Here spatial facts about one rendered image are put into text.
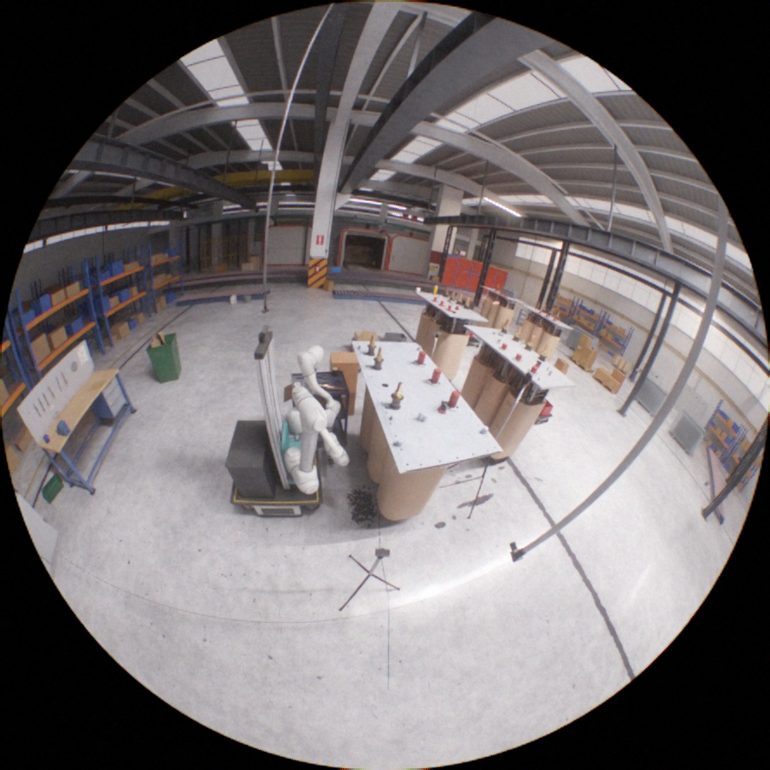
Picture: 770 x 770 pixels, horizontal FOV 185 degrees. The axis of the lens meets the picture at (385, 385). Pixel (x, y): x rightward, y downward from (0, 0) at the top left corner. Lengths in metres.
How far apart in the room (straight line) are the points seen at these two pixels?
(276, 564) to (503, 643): 2.33
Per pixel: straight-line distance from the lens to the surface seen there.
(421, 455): 1.45
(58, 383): 4.75
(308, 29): 10.28
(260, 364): 1.51
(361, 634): 2.43
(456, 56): 3.16
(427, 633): 2.54
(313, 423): 1.33
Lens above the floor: 2.42
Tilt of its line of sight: 33 degrees down
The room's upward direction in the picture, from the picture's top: 10 degrees clockwise
